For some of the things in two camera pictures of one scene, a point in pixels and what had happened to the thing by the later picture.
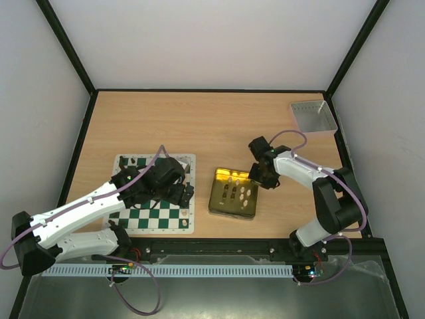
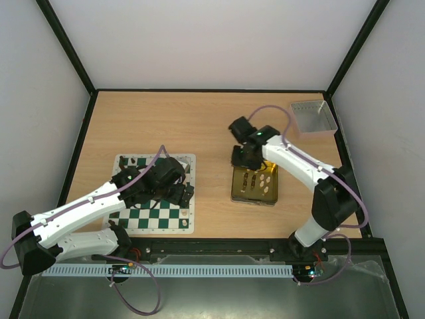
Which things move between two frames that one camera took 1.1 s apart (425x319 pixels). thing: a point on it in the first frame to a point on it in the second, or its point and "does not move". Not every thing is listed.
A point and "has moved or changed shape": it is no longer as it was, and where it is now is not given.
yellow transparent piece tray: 233,195 has moved or changed shape
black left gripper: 176,199 does not move
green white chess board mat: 164,219 does not move
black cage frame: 386,243 does not move
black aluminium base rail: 352,250 does not move
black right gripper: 262,177 to 248,161
